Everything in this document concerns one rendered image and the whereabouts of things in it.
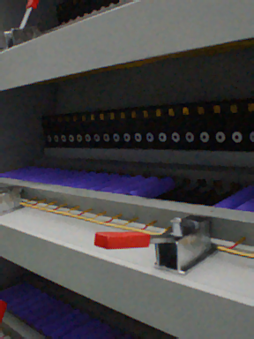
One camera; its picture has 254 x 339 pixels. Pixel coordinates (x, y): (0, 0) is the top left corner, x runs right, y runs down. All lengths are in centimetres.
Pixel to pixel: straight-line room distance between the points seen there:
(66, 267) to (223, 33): 23
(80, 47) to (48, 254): 19
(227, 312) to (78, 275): 15
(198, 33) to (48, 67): 18
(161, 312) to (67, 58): 25
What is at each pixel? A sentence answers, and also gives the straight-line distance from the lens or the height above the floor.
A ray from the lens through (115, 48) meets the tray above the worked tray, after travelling 34.
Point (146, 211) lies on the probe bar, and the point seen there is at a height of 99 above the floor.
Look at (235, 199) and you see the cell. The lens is 34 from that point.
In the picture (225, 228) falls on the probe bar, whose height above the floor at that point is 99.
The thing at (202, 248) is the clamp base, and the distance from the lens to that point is 28.
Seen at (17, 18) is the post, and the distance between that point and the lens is 73.
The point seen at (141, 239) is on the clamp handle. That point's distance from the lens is 24.
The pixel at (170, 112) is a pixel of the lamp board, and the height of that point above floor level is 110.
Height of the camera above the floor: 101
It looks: level
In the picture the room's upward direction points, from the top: 6 degrees clockwise
